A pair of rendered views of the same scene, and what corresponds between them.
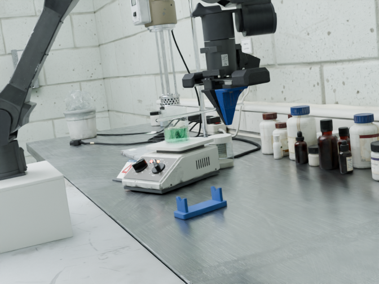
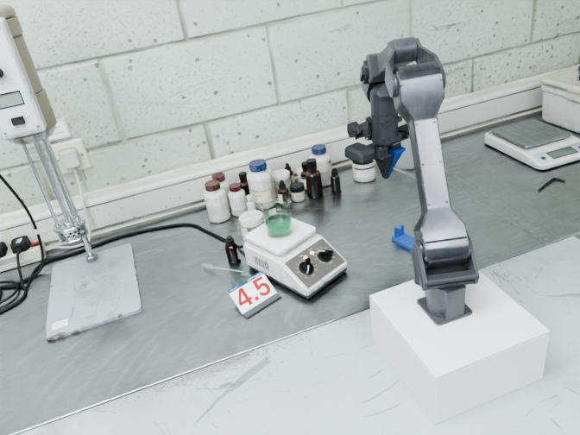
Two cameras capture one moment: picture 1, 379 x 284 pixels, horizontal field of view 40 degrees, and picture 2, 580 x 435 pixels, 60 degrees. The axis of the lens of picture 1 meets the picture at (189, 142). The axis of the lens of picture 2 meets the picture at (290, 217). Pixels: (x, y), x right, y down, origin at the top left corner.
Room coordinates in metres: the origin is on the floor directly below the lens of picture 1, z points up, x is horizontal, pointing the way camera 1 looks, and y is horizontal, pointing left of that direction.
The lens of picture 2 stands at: (1.08, 0.98, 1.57)
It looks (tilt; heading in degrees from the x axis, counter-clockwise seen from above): 30 degrees down; 277
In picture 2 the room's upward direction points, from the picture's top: 9 degrees counter-clockwise
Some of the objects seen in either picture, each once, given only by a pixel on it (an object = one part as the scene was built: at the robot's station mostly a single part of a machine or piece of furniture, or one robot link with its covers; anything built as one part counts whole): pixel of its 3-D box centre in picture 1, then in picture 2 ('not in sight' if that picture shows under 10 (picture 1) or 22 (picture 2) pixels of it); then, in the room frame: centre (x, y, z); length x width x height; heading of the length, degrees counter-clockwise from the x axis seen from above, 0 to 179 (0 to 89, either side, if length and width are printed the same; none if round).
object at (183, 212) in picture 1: (199, 201); (411, 239); (0.92, -0.01, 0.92); 0.10 x 0.03 x 0.04; 126
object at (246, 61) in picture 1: (239, 61); (365, 127); (1.01, -0.11, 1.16); 0.07 x 0.07 x 0.06; 38
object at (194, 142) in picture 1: (179, 143); (280, 233); (1.22, 0.02, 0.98); 0.12 x 0.12 x 0.01; 47
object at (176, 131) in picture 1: (175, 125); (279, 217); (1.21, 0.03, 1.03); 0.07 x 0.06 x 0.08; 159
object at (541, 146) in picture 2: not in sight; (536, 142); (0.49, -0.46, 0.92); 0.26 x 0.19 x 0.05; 110
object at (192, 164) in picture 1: (174, 164); (291, 253); (1.20, 0.04, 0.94); 0.22 x 0.13 x 0.08; 137
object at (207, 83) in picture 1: (224, 82); (389, 145); (0.96, -0.08, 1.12); 0.09 x 0.04 x 0.02; 36
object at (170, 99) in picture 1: (166, 66); (53, 185); (1.67, 0.05, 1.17); 0.07 x 0.07 x 0.25
